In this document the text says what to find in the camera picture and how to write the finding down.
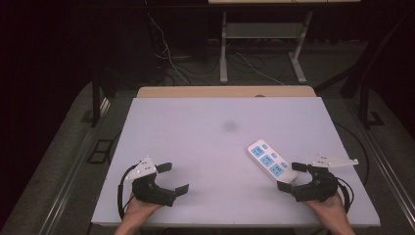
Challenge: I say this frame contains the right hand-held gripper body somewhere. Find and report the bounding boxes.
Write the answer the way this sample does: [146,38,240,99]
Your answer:
[291,153,359,203]

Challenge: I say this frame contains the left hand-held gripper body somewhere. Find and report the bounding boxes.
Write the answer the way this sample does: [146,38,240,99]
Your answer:
[124,156,177,208]

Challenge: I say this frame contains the white power strip blue sockets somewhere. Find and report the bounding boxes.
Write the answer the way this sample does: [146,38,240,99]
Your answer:
[247,139,300,185]

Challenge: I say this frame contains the person's right hand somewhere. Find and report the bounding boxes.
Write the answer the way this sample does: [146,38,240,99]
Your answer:
[302,191,349,220]

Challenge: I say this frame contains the person's left hand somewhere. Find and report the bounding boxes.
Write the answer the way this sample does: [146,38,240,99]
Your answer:
[124,195,163,221]

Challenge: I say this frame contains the black metal stand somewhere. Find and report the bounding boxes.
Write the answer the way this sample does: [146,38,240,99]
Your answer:
[313,13,387,129]
[79,65,114,128]

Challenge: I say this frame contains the wooden table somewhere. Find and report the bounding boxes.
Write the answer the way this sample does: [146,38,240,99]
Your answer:
[136,85,317,99]

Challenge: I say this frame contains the grey metal stand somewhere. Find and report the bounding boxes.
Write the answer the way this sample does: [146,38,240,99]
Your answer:
[218,11,313,85]

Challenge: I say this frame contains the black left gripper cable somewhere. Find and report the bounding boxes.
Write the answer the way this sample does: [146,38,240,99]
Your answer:
[116,164,139,220]

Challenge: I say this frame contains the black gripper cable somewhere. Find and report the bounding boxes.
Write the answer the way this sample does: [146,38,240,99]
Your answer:
[116,164,139,220]
[335,175,355,215]

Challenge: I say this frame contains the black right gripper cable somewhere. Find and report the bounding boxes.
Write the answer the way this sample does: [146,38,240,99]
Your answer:
[335,175,355,215]

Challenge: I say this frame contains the black floor cable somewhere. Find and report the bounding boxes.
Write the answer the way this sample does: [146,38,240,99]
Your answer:
[332,120,371,188]

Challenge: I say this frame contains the black square floor frame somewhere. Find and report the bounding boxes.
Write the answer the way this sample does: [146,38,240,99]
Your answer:
[86,138,114,165]

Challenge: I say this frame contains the aluminium floor rail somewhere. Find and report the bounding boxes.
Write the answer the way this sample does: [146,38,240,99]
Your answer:
[38,97,113,235]
[346,103,415,228]

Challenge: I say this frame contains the white floor cable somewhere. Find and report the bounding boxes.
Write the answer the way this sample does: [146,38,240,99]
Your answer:
[146,12,192,86]
[234,52,286,86]

